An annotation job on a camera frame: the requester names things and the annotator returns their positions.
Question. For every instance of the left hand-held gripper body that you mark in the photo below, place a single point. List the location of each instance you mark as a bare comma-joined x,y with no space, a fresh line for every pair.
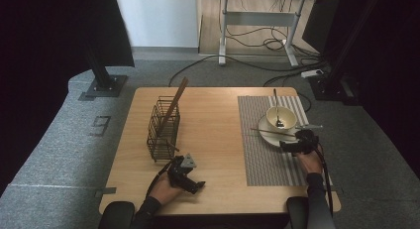
178,172

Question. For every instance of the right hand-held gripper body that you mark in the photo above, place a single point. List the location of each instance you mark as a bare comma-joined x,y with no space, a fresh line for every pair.
307,141

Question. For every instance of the white ceramic plate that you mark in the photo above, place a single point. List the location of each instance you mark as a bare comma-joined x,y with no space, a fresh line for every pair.
270,139

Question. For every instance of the person's right hand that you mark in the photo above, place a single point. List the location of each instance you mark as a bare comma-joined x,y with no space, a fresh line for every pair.
310,163

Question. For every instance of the person's left hand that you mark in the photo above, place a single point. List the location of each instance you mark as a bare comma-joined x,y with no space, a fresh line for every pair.
165,191

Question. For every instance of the metal spoon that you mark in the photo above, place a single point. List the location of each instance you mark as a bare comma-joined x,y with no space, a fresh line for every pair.
280,124

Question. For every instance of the cream ceramic bowl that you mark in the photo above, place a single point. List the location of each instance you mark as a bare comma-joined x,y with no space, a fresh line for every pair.
288,116

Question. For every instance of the grey striped placemat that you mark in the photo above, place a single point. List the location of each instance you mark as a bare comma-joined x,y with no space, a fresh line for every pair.
254,123

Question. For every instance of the grey tape strip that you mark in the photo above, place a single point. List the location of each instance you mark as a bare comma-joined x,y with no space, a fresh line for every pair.
337,190
107,190

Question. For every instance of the black metal stand with base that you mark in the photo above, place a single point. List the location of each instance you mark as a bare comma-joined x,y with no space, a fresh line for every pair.
330,87
104,87

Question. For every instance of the white power strip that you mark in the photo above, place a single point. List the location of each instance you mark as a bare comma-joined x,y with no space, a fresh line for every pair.
312,73

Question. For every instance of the black curtain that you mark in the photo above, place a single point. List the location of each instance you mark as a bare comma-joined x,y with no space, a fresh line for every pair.
49,40
396,57

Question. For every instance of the white-framed wooden desk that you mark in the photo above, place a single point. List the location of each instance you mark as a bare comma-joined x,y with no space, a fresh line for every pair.
261,18

